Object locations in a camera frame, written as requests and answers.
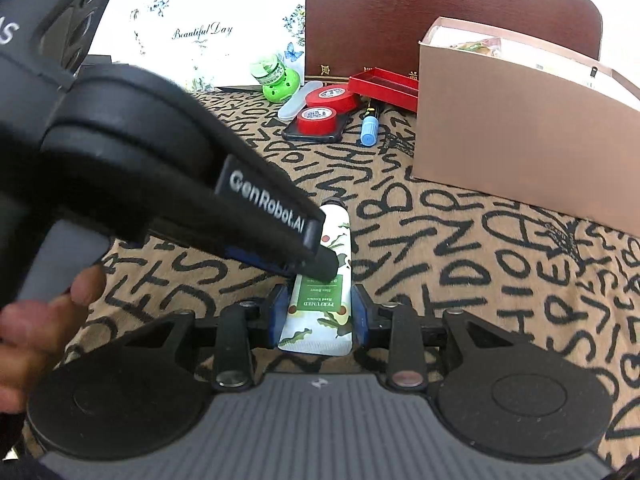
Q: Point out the red tape roll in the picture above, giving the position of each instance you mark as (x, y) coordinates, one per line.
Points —
(335, 96)
(316, 121)

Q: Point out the dark brown wooden board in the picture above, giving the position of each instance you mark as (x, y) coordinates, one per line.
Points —
(344, 37)

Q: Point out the white floral gift bag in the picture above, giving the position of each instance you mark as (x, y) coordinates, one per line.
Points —
(203, 44)

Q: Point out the person's left hand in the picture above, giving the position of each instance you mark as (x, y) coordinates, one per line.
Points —
(34, 335)

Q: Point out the blue capped marker pen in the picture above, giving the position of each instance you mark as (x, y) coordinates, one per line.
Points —
(369, 126)

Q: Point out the red tape roll front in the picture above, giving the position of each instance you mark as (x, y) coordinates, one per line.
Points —
(316, 121)

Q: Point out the black phone case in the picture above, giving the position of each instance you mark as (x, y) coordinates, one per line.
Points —
(291, 133)

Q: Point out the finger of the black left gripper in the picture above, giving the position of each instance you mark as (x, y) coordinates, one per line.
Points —
(255, 216)

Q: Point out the translucent white plastic case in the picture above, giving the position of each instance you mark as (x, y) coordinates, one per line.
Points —
(289, 110)

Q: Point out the brown cardboard box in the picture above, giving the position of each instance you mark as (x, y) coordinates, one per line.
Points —
(521, 118)

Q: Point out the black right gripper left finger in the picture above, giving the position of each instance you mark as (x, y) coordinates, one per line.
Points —
(242, 327)

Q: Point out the white green hand cream tube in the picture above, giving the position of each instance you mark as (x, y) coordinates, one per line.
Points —
(319, 319)

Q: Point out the red tape roll back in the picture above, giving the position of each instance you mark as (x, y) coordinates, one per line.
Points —
(335, 96)

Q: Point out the red shallow box lid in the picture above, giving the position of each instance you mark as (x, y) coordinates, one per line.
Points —
(386, 86)

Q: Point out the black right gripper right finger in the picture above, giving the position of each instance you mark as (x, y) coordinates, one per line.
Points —
(405, 335)

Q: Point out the green tape dispenser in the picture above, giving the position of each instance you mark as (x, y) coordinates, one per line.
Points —
(278, 81)

